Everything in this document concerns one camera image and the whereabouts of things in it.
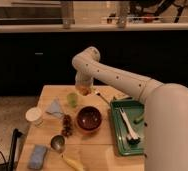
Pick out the small orange apple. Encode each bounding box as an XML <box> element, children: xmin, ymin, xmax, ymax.
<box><xmin>77</xmin><ymin>86</ymin><xmax>91</xmax><ymax>96</ymax></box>

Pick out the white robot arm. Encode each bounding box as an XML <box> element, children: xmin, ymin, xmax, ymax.
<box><xmin>72</xmin><ymin>46</ymin><xmax>188</xmax><ymax>171</ymax></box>

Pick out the green plastic cup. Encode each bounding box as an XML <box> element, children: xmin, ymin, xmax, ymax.
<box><xmin>67</xmin><ymin>92</ymin><xmax>78</xmax><ymax>108</ymax></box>

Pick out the white paper cup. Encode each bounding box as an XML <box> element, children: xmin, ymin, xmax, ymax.
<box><xmin>25</xmin><ymin>107</ymin><xmax>43</xmax><ymax>126</ymax></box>

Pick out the metal measuring cup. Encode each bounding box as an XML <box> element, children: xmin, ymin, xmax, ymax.
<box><xmin>50</xmin><ymin>135</ymin><xmax>65</xmax><ymax>153</ymax></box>

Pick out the black spoon utensil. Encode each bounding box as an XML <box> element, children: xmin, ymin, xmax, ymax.
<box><xmin>94</xmin><ymin>91</ymin><xmax>110</xmax><ymax>106</ymax></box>

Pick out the dark red bowl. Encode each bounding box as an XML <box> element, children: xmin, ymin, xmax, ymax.
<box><xmin>76</xmin><ymin>106</ymin><xmax>102</xmax><ymax>131</ymax></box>

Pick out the light blue cloth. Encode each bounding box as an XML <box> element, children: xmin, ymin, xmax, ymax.
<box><xmin>46</xmin><ymin>99</ymin><xmax>63</xmax><ymax>118</ymax></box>

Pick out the bunch of dark grapes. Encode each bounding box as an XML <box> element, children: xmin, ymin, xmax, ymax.
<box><xmin>61</xmin><ymin>115</ymin><xmax>73</xmax><ymax>137</ymax></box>

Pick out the green plastic tray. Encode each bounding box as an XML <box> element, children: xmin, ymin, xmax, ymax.
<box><xmin>110</xmin><ymin>99</ymin><xmax>144</xmax><ymax>156</ymax></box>

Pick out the green pepper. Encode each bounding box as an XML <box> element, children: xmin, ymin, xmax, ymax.
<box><xmin>134</xmin><ymin>115</ymin><xmax>144</xmax><ymax>124</ymax></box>

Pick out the white dish brush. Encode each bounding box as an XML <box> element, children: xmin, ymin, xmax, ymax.
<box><xmin>120</xmin><ymin>108</ymin><xmax>140</xmax><ymax>145</ymax></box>

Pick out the black metal stand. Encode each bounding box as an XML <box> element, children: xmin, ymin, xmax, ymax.
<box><xmin>7</xmin><ymin>129</ymin><xmax>22</xmax><ymax>171</ymax></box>

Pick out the yellow corn cob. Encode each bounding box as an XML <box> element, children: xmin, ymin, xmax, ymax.
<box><xmin>62</xmin><ymin>156</ymin><xmax>86</xmax><ymax>171</ymax></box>

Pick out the blue sponge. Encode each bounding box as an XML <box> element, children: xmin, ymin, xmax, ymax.
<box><xmin>27</xmin><ymin>145</ymin><xmax>48</xmax><ymax>170</ymax></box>

